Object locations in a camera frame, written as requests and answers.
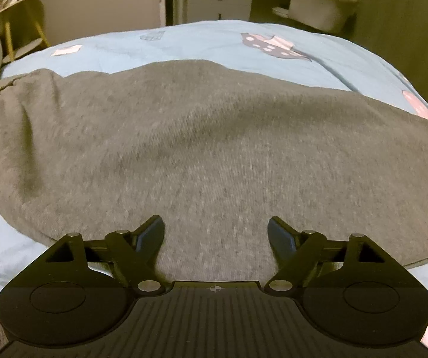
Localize grey small cabinet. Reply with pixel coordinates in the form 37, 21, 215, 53
182, 0, 254, 27

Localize grey pants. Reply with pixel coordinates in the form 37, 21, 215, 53
0, 61, 428, 288

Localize light blue mushroom print blanket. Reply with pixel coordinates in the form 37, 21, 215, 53
0, 20, 428, 348

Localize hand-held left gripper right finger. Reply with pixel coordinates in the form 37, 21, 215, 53
264, 215, 387, 295

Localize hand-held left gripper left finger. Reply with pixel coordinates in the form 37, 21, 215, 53
45, 215, 167, 296

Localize white cushioned chair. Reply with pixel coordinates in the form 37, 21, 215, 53
288, 0, 362, 33

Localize yellow round side table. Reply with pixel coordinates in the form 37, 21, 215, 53
0, 0, 51, 63

